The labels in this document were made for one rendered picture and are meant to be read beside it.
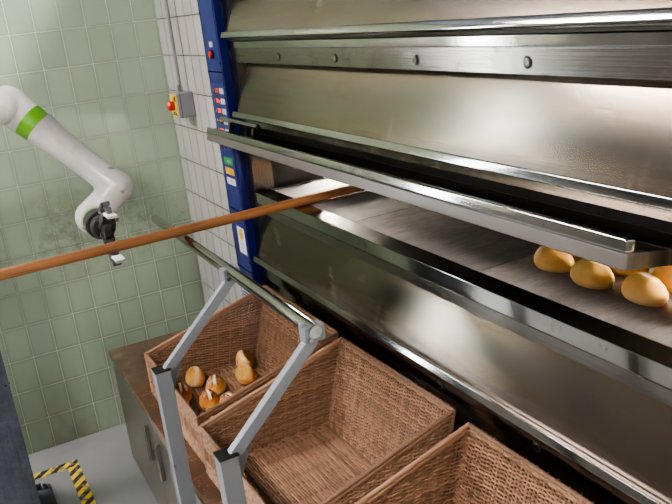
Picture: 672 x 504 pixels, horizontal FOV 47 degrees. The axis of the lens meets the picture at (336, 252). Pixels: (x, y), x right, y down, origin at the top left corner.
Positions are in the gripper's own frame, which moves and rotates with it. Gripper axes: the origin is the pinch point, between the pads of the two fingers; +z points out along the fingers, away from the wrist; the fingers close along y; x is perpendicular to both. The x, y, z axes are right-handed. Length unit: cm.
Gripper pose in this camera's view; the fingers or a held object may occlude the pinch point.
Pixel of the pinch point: (116, 238)
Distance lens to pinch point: 235.7
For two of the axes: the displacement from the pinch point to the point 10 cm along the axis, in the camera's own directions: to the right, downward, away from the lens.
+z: 4.8, 2.2, -8.5
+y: 1.0, 9.5, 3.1
